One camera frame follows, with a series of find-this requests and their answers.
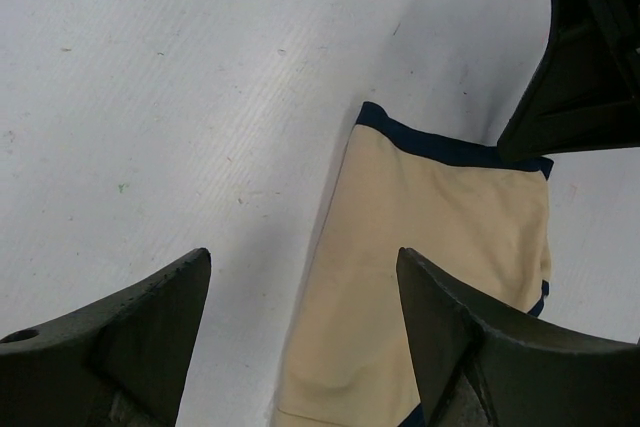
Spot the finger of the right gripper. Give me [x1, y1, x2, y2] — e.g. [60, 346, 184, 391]
[497, 0, 639, 161]

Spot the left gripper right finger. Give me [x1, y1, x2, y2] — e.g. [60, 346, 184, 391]
[396, 248, 639, 426]

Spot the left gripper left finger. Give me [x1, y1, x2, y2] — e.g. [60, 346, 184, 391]
[1, 248, 211, 426]

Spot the beige navy-trimmed underwear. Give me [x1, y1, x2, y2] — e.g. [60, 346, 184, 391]
[272, 102, 554, 426]

